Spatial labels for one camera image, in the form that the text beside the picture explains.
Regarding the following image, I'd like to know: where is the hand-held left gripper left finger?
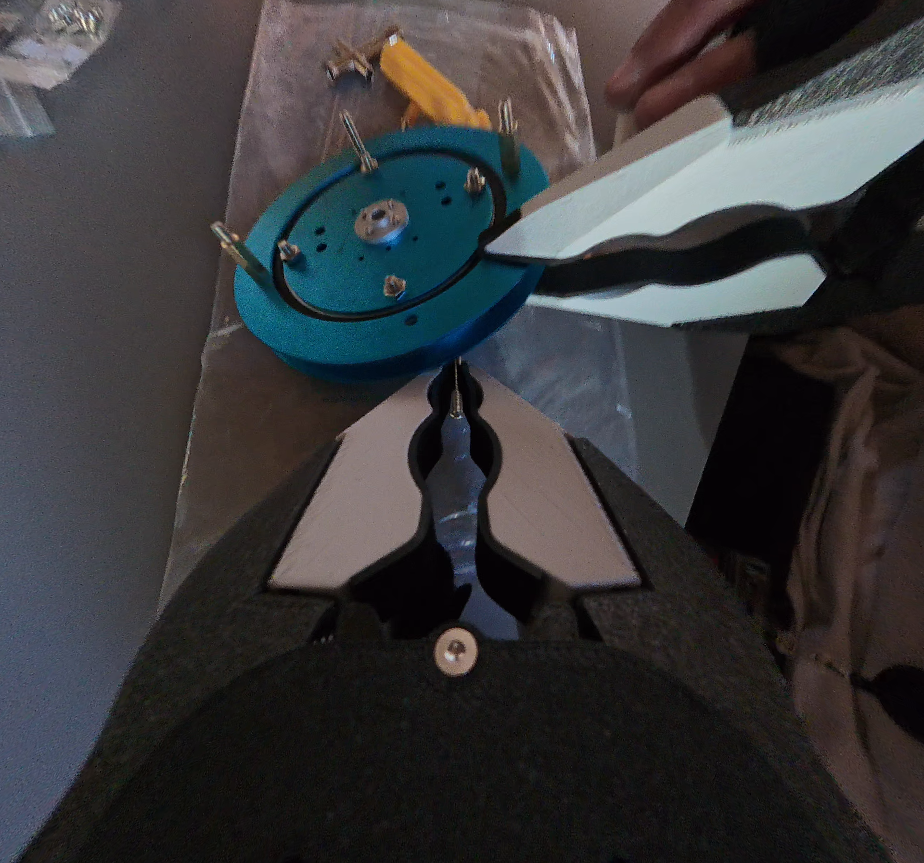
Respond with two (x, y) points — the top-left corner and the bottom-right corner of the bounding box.
(269, 368), (437, 595)

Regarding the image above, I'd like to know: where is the blue metal turntable base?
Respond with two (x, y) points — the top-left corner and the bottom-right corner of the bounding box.
(232, 125), (550, 384)

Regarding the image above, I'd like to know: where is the bundle of long bolts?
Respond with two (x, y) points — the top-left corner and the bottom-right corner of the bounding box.
(325, 36), (401, 88)

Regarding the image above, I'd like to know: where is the pile of small screw bags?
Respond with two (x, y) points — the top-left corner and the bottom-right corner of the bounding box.
(0, 0), (246, 138)

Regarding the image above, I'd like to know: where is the yellow handled screwdriver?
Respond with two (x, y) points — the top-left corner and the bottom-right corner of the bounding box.
(379, 26), (495, 131)

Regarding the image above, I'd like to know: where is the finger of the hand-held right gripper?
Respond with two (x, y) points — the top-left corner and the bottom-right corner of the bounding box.
(484, 79), (924, 263)
(529, 220), (831, 331)

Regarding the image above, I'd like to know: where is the person's torso in pale shirt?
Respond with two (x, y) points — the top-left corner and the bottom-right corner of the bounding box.
(776, 329), (924, 863)

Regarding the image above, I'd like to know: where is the clear plastic bag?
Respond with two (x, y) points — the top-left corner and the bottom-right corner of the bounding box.
(159, 0), (748, 590)

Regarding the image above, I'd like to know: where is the grey desk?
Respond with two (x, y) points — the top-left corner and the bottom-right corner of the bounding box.
(0, 0), (752, 863)

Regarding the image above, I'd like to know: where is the person's right hand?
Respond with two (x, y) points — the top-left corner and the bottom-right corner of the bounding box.
(605, 0), (924, 129)

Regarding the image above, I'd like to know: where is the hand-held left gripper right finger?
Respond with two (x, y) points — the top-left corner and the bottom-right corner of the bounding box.
(465, 368), (643, 595)

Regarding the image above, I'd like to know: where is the black lanyard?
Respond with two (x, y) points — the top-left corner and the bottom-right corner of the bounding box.
(852, 664), (924, 727)

